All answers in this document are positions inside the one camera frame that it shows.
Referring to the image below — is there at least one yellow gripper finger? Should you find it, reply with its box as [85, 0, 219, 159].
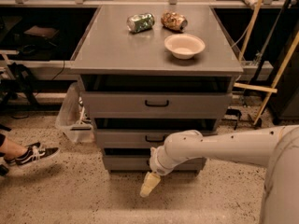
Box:
[140, 172, 161, 198]

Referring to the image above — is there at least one grey middle drawer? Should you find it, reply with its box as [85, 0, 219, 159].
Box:
[93, 128, 219, 150]

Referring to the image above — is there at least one brown box on shelf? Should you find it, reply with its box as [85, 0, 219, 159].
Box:
[23, 25, 59, 40]

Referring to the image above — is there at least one grey bottom drawer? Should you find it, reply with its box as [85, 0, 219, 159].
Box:
[102, 156, 206, 172]

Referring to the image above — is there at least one crushed green soda can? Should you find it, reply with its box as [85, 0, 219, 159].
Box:
[126, 13, 155, 34]

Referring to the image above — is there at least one grey top drawer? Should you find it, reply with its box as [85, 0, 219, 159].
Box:
[81, 91, 232, 119]

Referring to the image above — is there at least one person's lower leg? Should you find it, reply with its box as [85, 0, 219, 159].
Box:
[0, 134, 27, 160]

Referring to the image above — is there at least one grey drawer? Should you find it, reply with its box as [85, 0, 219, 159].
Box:
[93, 128, 219, 150]
[81, 91, 232, 119]
[102, 156, 206, 172]

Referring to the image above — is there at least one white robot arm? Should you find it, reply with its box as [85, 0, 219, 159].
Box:
[140, 125, 299, 224]

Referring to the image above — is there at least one crushed brown soda can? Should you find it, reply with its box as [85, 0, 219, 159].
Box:
[161, 11, 188, 33]

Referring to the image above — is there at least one grey drawer cabinet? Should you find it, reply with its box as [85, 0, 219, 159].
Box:
[69, 4, 244, 175]

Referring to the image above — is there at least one black clamp on floor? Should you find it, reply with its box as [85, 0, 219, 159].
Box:
[224, 108, 242, 129]

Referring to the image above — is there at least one clear plastic bin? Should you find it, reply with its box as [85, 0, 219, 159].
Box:
[55, 82, 94, 144]

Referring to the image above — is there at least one black white sneaker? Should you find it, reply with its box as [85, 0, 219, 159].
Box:
[15, 146, 60, 167]

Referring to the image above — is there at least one white paper bowl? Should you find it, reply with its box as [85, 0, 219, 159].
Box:
[164, 34, 206, 60]

